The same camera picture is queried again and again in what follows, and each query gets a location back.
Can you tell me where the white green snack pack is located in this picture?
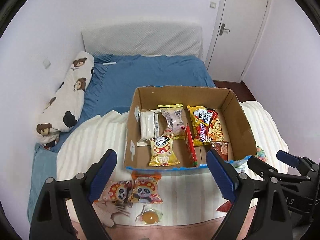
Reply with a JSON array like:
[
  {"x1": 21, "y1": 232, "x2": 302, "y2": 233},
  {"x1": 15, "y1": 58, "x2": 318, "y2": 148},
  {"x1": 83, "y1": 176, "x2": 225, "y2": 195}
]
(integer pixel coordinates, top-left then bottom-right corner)
[{"x1": 228, "y1": 155, "x2": 252, "y2": 173}]

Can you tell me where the white wafer snack pack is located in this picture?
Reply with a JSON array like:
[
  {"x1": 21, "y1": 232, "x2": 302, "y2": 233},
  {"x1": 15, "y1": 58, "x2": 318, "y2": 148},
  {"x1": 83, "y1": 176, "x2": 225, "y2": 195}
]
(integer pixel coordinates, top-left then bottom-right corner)
[{"x1": 137, "y1": 109, "x2": 161, "y2": 147}]

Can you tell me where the bear print long pillow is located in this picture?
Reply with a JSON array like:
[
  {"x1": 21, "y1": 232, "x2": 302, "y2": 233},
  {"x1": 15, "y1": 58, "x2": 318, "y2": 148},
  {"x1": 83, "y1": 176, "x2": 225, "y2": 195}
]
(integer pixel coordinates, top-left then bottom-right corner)
[{"x1": 36, "y1": 51, "x2": 94, "y2": 149}]

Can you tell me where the yellow panda snack pack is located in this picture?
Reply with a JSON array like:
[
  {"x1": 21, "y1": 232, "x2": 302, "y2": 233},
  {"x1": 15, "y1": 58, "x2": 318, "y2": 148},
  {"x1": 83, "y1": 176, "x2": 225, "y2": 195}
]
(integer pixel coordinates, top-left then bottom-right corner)
[{"x1": 149, "y1": 136, "x2": 180, "y2": 167}]

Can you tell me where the blue bed sheet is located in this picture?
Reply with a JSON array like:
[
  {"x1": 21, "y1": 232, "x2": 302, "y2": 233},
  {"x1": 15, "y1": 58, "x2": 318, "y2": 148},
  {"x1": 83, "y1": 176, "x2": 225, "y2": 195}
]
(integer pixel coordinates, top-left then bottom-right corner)
[{"x1": 51, "y1": 54, "x2": 217, "y2": 153}]

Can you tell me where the orange jelly cup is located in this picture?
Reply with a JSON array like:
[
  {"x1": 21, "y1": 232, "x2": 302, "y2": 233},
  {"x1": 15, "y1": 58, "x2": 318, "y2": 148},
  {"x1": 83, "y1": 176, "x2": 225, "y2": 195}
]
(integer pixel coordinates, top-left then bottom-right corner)
[{"x1": 136, "y1": 205, "x2": 163, "y2": 225}]

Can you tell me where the white door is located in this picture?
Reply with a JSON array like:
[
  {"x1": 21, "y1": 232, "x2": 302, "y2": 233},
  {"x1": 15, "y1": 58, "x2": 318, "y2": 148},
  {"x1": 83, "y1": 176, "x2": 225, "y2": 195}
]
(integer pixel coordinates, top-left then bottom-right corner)
[{"x1": 206, "y1": 0, "x2": 270, "y2": 82}]

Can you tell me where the small red snack packet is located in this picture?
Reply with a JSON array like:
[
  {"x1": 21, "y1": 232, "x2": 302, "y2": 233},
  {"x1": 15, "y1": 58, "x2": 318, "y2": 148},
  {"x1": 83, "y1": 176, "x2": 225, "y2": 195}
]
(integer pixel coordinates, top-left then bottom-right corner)
[{"x1": 216, "y1": 200, "x2": 233, "y2": 213}]

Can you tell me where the white wall switch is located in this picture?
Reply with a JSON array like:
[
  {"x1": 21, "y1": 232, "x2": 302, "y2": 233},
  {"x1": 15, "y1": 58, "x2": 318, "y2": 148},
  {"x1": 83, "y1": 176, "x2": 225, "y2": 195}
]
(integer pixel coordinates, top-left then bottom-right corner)
[{"x1": 210, "y1": 2, "x2": 216, "y2": 9}]

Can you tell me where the colourful candy ball bag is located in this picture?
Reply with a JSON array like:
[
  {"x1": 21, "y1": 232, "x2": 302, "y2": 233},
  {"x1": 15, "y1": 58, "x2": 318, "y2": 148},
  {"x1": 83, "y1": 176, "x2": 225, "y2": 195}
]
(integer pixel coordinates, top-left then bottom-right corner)
[{"x1": 255, "y1": 146, "x2": 267, "y2": 162}]

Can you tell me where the pink bread yellow pack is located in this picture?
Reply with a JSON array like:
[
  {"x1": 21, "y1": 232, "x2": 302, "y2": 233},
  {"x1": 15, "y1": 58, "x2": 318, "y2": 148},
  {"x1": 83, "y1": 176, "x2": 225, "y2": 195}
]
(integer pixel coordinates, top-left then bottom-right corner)
[{"x1": 158, "y1": 103, "x2": 185, "y2": 139}]

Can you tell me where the yellow red instant noodle pack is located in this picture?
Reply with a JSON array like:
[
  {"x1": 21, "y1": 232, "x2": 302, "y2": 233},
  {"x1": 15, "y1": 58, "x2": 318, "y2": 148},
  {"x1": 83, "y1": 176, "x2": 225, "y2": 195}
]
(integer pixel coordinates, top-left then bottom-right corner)
[{"x1": 187, "y1": 106, "x2": 225, "y2": 146}]

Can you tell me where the brown cardboard box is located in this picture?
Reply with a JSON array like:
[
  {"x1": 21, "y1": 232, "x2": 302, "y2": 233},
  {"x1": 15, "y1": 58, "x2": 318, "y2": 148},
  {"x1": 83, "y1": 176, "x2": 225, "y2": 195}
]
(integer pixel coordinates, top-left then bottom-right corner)
[{"x1": 124, "y1": 86, "x2": 257, "y2": 173}]

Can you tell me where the metal door handle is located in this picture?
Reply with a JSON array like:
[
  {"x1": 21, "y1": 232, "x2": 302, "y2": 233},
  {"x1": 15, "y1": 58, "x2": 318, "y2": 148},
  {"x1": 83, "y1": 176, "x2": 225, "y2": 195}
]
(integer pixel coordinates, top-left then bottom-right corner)
[{"x1": 219, "y1": 23, "x2": 231, "y2": 36}]

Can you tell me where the pale orange panda snack pack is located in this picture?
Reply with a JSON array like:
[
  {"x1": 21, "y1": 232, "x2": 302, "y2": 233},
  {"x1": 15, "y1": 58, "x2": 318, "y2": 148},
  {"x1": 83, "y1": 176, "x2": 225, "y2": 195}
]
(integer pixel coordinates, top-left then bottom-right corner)
[{"x1": 94, "y1": 180, "x2": 133, "y2": 204}]

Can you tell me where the grey white headboard cushion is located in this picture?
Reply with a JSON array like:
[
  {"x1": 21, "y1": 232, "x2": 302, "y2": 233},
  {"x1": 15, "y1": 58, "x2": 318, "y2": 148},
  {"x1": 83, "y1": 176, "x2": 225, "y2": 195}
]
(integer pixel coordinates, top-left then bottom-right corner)
[{"x1": 81, "y1": 21, "x2": 202, "y2": 57}]

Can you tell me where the red stick snack pack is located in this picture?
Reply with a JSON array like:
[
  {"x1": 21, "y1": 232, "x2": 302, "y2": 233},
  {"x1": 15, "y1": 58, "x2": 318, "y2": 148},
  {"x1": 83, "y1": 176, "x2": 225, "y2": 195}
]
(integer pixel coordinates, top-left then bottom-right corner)
[{"x1": 184, "y1": 124, "x2": 198, "y2": 167}]

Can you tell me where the brown shrimp snack pack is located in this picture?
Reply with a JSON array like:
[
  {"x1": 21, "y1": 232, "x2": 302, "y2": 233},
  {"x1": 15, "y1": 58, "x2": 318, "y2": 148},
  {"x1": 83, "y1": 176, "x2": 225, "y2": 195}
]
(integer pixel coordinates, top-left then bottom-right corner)
[{"x1": 211, "y1": 141, "x2": 229, "y2": 161}]

